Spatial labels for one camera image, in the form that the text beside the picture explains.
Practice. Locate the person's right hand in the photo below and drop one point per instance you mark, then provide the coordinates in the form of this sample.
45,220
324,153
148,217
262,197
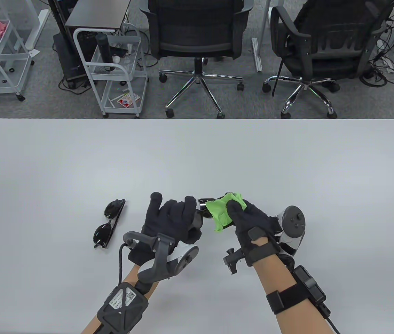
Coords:
252,226

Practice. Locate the person's left hand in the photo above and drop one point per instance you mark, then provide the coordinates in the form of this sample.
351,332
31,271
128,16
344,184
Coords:
169,219

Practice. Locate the green cleaning cloth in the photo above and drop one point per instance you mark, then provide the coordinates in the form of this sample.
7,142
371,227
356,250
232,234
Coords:
221,212

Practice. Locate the grey handheld controller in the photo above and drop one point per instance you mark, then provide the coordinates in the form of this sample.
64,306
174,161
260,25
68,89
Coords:
162,257
292,219

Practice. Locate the black rounded sunglasses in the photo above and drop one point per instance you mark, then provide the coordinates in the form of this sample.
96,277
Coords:
101,235

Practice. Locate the black glove sensor module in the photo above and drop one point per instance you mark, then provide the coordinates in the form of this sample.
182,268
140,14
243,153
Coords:
232,261

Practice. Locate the red and white packet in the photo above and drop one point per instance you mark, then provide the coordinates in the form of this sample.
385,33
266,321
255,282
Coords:
125,101

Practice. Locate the white metal desk leg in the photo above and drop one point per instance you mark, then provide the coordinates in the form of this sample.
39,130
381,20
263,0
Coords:
257,55

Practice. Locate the black bottle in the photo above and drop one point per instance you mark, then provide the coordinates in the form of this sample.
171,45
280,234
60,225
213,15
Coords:
103,48

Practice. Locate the black ribbed office chair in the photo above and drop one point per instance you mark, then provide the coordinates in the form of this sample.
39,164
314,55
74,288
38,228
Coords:
325,52

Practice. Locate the black mesh office chair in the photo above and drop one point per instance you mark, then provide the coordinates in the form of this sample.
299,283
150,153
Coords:
197,31

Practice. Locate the black computer tower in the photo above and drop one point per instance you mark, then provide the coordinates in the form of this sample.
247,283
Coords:
66,59

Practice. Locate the white power strip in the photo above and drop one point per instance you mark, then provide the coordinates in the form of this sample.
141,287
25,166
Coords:
388,66

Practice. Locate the dark side table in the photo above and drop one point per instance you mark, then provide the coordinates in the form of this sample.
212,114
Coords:
96,14

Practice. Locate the white desk foot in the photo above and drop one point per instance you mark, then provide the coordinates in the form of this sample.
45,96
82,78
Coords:
37,31

